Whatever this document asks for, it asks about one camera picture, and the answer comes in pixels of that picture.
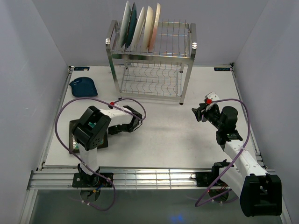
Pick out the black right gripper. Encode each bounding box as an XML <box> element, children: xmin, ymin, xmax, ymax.
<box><xmin>192</xmin><ymin>103</ymin><xmax>224</xmax><ymax>131</ymax></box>

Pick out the white green red rimmed plate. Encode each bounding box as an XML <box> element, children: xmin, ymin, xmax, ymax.
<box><xmin>131</xmin><ymin>7</ymin><xmax>146</xmax><ymax>51</ymax></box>

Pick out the left blue table label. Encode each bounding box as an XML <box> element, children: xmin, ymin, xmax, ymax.
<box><xmin>74</xmin><ymin>67</ymin><xmax>90</xmax><ymax>71</ymax></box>

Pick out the aluminium front rail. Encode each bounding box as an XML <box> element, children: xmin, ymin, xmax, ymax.
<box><xmin>27</xmin><ymin>168</ymin><xmax>210</xmax><ymax>190</ymax></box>

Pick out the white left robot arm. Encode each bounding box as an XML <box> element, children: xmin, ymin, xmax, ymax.
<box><xmin>71</xmin><ymin>105</ymin><xmax>143</xmax><ymax>187</ymax></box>

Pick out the square black teal plate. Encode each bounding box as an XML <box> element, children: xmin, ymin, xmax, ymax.
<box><xmin>69</xmin><ymin>119</ymin><xmax>108</xmax><ymax>154</ymax></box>

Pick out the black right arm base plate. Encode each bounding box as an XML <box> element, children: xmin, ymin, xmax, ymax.
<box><xmin>190</xmin><ymin>171</ymin><xmax>228</xmax><ymax>188</ymax></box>

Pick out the cream bear plate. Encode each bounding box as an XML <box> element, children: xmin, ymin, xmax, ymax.
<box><xmin>142</xmin><ymin>6</ymin><xmax>153</xmax><ymax>52</ymax></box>

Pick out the cream and pink branch plate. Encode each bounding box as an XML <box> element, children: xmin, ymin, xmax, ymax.
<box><xmin>148</xmin><ymin>3</ymin><xmax>161</xmax><ymax>52</ymax></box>

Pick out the dark teal blossom plate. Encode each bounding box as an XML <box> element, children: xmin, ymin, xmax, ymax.
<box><xmin>125</xmin><ymin>2</ymin><xmax>137</xmax><ymax>49</ymax></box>

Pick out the dark blue irregular dish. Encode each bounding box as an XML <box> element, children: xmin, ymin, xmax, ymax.
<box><xmin>69</xmin><ymin>77</ymin><xmax>98</xmax><ymax>98</ymax></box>

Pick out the red and teal plate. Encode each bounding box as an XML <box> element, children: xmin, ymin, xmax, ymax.
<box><xmin>119</xmin><ymin>1</ymin><xmax>131</xmax><ymax>48</ymax></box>

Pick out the stainless steel dish rack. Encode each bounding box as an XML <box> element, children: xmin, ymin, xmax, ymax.
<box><xmin>105</xmin><ymin>20</ymin><xmax>197</xmax><ymax>105</ymax></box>

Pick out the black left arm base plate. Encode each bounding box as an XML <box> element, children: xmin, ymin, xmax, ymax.
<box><xmin>71</xmin><ymin>173</ymin><xmax>112</xmax><ymax>188</ymax></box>

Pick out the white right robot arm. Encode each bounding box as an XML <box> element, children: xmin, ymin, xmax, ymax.
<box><xmin>192</xmin><ymin>100</ymin><xmax>282</xmax><ymax>217</ymax></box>

